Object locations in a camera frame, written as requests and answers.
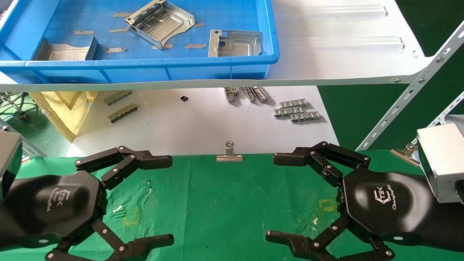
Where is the white lower board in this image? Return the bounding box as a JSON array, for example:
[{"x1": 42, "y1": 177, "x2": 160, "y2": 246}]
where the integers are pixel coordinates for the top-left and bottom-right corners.
[{"x1": 65, "y1": 86, "x2": 339, "y2": 157}]

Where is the dark metal rail strip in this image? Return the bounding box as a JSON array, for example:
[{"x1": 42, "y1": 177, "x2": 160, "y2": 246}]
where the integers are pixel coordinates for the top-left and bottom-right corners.
[
  {"x1": 108, "y1": 103, "x2": 138, "y2": 123},
  {"x1": 103, "y1": 90, "x2": 132, "y2": 106}
]

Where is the white perforated rack upright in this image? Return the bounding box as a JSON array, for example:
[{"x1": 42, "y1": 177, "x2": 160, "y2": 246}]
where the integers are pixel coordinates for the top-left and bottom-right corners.
[{"x1": 357, "y1": 20, "x2": 464, "y2": 151}]

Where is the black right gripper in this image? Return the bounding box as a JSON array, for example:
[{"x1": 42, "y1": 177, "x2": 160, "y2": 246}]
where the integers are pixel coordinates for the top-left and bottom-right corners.
[{"x1": 266, "y1": 169, "x2": 441, "y2": 261}]

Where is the silver stamped metal bracket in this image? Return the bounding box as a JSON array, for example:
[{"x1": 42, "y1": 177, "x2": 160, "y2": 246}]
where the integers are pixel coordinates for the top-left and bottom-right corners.
[
  {"x1": 208, "y1": 29, "x2": 263, "y2": 58},
  {"x1": 125, "y1": 0, "x2": 195, "y2": 50},
  {"x1": 33, "y1": 36, "x2": 99, "y2": 61}
]

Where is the yellow woven bag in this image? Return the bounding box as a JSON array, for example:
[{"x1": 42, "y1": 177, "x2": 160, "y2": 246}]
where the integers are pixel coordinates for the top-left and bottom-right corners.
[{"x1": 29, "y1": 91, "x2": 98, "y2": 143}]

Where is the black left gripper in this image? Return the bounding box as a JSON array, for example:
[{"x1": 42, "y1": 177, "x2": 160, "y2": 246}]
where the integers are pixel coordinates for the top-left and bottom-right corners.
[{"x1": 0, "y1": 170, "x2": 175, "y2": 261}]

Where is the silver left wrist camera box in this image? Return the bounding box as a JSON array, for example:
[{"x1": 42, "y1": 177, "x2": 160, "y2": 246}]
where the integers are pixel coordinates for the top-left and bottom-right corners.
[{"x1": 0, "y1": 130, "x2": 23, "y2": 202}]

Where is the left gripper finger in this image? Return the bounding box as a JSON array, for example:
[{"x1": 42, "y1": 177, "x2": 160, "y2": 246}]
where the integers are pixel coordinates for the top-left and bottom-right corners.
[{"x1": 75, "y1": 146, "x2": 173, "y2": 191}]

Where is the metal wire frame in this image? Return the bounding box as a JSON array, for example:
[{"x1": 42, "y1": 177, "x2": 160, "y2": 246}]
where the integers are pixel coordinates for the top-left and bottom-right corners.
[{"x1": 0, "y1": 92, "x2": 29, "y2": 122}]

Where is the blue plastic tray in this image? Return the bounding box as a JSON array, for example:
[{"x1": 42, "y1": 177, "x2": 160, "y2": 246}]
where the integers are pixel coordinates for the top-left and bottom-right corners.
[{"x1": 0, "y1": 0, "x2": 280, "y2": 84}]

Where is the white background shelving rack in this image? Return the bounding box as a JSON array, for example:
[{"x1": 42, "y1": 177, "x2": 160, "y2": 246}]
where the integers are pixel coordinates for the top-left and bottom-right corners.
[{"x1": 411, "y1": 91, "x2": 464, "y2": 145}]

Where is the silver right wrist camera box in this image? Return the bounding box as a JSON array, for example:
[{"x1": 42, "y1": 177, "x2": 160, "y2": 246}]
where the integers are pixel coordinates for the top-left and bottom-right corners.
[{"x1": 416, "y1": 123, "x2": 464, "y2": 203}]

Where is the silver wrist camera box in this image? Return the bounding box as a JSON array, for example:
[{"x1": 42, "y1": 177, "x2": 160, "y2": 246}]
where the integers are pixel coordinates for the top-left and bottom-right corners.
[
  {"x1": 416, "y1": 123, "x2": 464, "y2": 203},
  {"x1": 0, "y1": 130, "x2": 23, "y2": 202}
]

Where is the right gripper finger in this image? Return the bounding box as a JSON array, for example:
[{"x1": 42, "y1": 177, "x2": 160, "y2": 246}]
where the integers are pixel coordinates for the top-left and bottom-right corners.
[{"x1": 273, "y1": 141, "x2": 371, "y2": 187}]

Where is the white metal shelf board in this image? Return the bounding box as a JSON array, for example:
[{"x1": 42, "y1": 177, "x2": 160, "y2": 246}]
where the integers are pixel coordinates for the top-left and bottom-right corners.
[{"x1": 0, "y1": 0, "x2": 435, "y2": 92}]

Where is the green table cloth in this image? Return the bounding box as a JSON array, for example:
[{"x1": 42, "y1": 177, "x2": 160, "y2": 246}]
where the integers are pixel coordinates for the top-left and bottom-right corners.
[{"x1": 0, "y1": 150, "x2": 464, "y2": 261}]

